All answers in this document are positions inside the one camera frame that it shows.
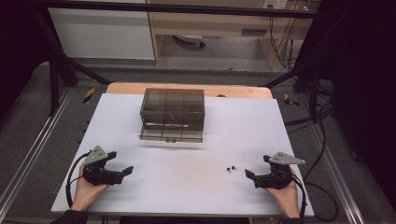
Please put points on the black curtain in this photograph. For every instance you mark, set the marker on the black curtain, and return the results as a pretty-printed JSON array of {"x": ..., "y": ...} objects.
[
  {"x": 18, "y": 46},
  {"x": 364, "y": 93}
]

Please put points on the aluminium floor rail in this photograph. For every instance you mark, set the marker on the aluminium floor rail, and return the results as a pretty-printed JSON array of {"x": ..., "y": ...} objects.
[
  {"x": 339, "y": 177},
  {"x": 34, "y": 146}
]

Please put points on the white cabinet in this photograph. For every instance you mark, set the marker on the white cabinet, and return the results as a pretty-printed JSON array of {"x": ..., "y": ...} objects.
[{"x": 102, "y": 34}]

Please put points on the white power strip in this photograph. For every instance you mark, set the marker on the white power strip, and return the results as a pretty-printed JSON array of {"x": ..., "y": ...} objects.
[{"x": 275, "y": 3}]

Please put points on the yellow black floor tape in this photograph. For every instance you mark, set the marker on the yellow black floor tape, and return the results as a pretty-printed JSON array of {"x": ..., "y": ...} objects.
[
  {"x": 290, "y": 100},
  {"x": 89, "y": 95}
]

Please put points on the office chair caster base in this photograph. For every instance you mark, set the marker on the office chair caster base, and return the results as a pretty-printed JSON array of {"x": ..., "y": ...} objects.
[{"x": 190, "y": 39}]

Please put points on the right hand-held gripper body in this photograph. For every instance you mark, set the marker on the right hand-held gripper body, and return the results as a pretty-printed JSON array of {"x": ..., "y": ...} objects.
[{"x": 278, "y": 174}]

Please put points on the wooden table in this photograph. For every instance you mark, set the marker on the wooden table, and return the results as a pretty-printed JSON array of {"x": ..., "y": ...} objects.
[{"x": 236, "y": 90}]

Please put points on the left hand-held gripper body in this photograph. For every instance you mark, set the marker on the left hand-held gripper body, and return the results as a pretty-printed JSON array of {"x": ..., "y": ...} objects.
[{"x": 99, "y": 174}]

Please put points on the person's left hand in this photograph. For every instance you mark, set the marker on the person's left hand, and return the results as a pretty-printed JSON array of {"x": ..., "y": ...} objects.
[{"x": 85, "y": 193}]

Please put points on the light wooden desk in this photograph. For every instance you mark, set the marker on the light wooden desk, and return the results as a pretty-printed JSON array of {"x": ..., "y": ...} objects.
[{"x": 218, "y": 21}]

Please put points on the person's right hand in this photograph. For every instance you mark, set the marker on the person's right hand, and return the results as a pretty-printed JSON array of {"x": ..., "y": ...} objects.
[{"x": 286, "y": 199}]

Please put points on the black metal frame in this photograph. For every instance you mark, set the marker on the black metal frame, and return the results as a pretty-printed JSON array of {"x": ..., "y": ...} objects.
[{"x": 174, "y": 10}]

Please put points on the white table cover sheet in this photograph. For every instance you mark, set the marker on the white table cover sheet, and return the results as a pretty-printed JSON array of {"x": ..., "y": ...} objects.
[{"x": 199, "y": 186}]

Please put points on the smoky transparent drawer box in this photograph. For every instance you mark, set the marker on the smoky transparent drawer box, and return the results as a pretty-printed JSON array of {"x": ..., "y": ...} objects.
[{"x": 172, "y": 107}]

